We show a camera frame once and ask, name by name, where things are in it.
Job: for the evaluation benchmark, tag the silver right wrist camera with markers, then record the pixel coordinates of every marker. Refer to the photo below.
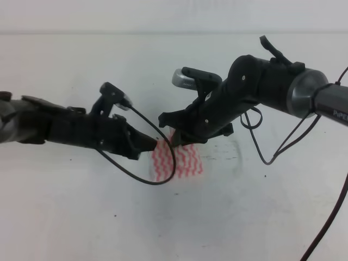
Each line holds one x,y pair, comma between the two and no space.
201,81

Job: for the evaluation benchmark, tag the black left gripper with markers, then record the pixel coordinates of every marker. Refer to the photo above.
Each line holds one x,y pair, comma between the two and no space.
103,133

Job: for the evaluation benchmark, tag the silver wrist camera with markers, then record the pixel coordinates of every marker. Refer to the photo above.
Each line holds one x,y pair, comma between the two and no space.
201,81
110,96

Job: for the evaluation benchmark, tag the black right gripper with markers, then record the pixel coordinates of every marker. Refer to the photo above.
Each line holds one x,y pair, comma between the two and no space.
211,114

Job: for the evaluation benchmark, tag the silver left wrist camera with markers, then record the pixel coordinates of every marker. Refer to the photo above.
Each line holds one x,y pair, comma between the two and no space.
110,96

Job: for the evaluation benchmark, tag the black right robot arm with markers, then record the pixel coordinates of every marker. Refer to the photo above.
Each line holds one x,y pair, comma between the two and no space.
276,83

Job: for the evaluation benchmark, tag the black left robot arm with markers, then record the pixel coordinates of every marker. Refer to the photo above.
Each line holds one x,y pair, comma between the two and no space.
31,120

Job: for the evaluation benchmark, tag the pink white wavy striped towel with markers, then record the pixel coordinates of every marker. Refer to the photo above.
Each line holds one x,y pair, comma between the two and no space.
188,162

